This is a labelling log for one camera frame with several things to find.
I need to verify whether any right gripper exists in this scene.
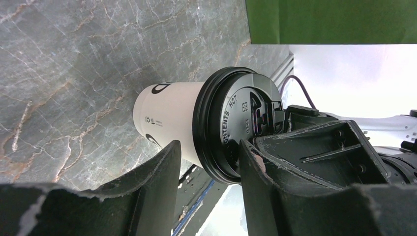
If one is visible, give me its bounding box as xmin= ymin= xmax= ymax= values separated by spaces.
xmin=252 ymin=104 xmax=417 ymax=190

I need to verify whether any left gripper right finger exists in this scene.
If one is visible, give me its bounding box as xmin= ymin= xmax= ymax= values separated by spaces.
xmin=239 ymin=141 xmax=417 ymax=236

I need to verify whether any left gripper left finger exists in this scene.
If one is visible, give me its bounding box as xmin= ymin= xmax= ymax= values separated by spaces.
xmin=0 ymin=140 xmax=181 ymax=236

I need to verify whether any single white paper cup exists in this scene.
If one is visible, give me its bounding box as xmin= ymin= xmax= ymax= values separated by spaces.
xmin=133 ymin=82 xmax=204 ymax=167

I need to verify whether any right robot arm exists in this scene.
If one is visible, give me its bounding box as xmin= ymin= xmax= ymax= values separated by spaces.
xmin=250 ymin=105 xmax=417 ymax=189

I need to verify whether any green paper bag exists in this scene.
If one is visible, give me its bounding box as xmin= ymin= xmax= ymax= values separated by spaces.
xmin=245 ymin=0 xmax=417 ymax=44

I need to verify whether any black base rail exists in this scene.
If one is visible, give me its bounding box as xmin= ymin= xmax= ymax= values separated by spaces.
xmin=171 ymin=164 xmax=228 ymax=236

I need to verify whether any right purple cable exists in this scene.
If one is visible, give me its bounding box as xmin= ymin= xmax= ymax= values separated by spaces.
xmin=280 ymin=75 xmax=317 ymax=110

